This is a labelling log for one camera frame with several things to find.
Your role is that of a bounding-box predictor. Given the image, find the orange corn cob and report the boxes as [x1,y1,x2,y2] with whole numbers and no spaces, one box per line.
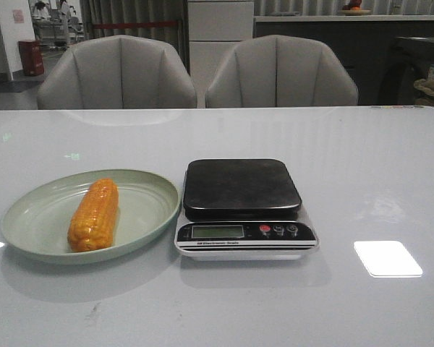
[67,178,119,252]

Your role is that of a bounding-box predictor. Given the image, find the black electronic kitchen scale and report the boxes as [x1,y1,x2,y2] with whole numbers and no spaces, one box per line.
[174,158,319,261]

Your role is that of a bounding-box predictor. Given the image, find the right grey upholstered chair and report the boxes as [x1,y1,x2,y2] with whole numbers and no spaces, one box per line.
[205,35,359,108]

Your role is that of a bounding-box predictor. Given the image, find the grey upholstered chair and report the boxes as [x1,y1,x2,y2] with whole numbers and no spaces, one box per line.
[205,35,359,108]
[37,35,197,110]

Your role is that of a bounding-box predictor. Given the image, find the left grey upholstered chair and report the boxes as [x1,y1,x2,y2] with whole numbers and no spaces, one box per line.
[37,35,197,110]

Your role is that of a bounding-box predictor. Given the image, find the light green plate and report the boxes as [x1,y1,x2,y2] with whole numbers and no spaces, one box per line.
[0,169,180,265]

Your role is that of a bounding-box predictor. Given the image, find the dark grey counter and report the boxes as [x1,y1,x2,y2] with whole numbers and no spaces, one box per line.
[254,14,434,105]

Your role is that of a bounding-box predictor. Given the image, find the fruit bowl on counter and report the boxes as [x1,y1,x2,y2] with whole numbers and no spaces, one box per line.
[339,0,371,16]

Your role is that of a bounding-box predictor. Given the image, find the red bin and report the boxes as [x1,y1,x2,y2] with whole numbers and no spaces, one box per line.
[18,40,44,76]

